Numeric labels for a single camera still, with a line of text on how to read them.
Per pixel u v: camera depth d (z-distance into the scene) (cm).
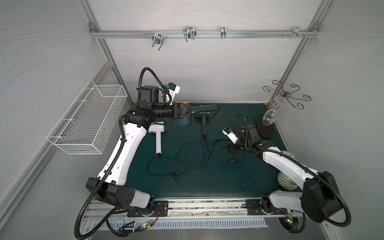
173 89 60
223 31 78
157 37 78
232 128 71
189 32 77
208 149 96
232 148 75
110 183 39
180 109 58
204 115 108
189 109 64
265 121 88
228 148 75
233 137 75
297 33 76
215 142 98
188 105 63
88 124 69
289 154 88
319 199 41
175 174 84
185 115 61
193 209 75
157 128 100
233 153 76
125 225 72
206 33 78
